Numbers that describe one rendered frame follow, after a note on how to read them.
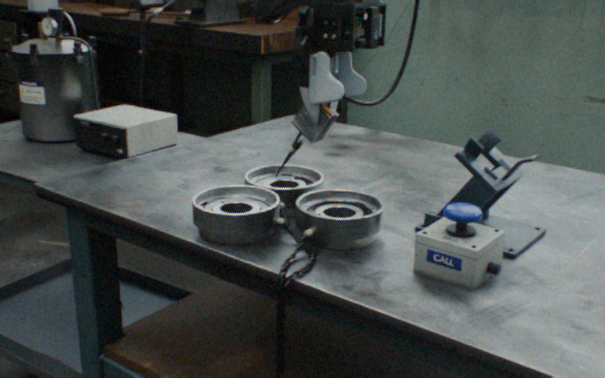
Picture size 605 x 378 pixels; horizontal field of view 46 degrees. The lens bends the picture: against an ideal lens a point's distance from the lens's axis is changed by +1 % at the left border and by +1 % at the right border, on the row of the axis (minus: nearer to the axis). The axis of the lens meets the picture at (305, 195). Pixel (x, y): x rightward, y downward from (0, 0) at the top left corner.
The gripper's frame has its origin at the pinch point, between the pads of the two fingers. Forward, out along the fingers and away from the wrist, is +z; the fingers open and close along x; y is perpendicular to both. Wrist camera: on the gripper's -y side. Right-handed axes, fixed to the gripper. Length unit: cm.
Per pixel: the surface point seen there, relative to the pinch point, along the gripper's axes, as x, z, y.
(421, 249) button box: -9.4, 10.2, 20.7
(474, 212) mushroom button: -6.4, 5.8, 24.9
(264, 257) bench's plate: -16.7, 13.1, 5.1
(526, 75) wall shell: 155, 19, -30
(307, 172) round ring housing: 2.8, 9.6, -3.6
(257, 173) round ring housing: -1.9, 9.6, -8.7
